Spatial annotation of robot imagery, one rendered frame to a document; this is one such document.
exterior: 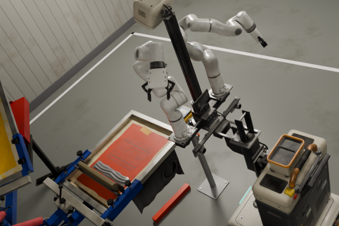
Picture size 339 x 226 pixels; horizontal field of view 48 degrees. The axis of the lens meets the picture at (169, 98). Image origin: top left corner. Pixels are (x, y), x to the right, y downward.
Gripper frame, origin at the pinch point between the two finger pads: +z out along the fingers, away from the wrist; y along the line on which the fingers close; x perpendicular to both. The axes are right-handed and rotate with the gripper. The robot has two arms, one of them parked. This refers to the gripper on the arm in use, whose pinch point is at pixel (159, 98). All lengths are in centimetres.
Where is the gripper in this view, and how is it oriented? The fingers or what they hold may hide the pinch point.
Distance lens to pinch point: 191.1
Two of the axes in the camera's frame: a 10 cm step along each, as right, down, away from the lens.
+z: 0.6, 9.9, -1.5
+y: -9.9, 0.8, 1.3
